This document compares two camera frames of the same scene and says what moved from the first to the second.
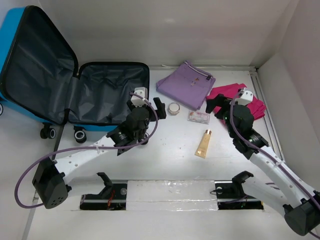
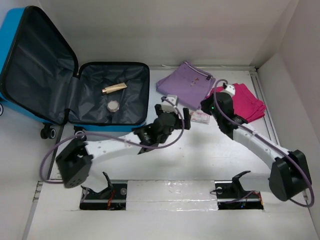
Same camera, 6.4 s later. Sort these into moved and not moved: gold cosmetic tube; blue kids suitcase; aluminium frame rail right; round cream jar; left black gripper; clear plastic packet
Moved: left black gripper; round cream jar; gold cosmetic tube
Not moved: clear plastic packet; blue kids suitcase; aluminium frame rail right
